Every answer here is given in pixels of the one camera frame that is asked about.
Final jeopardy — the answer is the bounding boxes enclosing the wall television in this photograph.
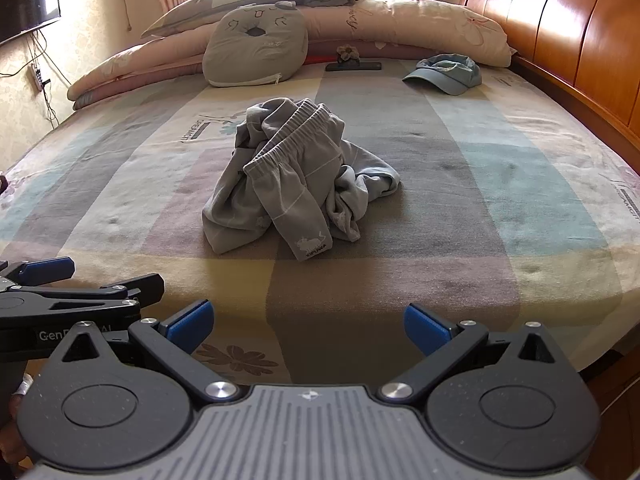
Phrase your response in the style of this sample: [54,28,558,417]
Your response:
[0,0,62,45]

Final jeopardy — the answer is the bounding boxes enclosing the power strip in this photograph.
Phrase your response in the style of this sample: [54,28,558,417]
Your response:
[27,62,51,92]

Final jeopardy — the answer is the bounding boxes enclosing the blue cap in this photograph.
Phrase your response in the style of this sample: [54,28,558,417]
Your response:
[402,53,483,97]

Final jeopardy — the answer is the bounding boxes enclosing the black phone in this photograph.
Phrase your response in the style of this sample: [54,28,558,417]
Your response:
[325,61,383,72]

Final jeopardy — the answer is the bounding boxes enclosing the wooden headboard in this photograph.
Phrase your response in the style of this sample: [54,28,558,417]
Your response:
[459,0,640,181]

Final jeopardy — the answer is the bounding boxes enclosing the wooden bed frame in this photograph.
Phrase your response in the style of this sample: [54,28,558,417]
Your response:
[582,347,640,480]

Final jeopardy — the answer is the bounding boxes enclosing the grey patterned pillow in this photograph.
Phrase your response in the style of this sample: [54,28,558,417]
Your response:
[140,0,311,39]

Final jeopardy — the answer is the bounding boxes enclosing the pink floral quilt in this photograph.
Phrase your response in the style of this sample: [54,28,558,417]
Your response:
[66,0,518,111]

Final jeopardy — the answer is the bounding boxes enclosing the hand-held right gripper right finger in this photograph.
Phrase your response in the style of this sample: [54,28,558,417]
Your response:
[376,303,558,404]

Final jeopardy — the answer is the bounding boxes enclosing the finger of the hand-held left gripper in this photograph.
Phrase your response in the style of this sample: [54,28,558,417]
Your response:
[0,273,166,330]
[0,257,76,287]

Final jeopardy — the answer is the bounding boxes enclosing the grey cat face cushion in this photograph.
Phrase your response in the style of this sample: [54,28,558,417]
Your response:
[201,1,309,88]

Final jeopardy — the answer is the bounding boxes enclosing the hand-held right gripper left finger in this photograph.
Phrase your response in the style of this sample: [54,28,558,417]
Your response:
[60,299,240,406]

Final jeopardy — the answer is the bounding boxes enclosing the grey pants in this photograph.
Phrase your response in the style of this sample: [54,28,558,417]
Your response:
[201,97,402,263]

